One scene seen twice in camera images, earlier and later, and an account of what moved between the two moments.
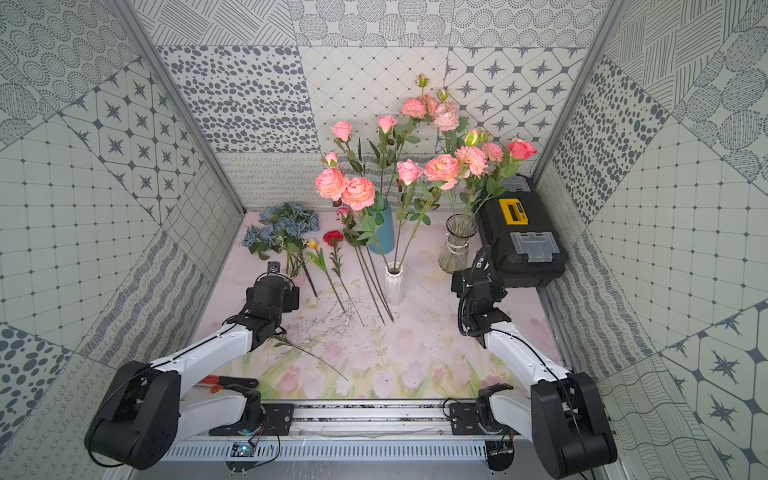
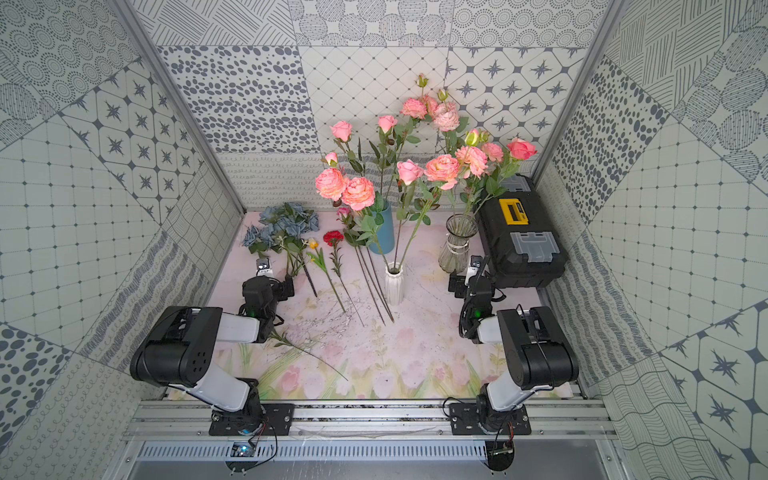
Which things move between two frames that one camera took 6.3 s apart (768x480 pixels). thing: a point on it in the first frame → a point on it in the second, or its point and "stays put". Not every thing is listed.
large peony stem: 444,171 → 443,171
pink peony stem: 448,121 stays put
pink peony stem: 492,154 stays put
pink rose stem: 342,131 stays put
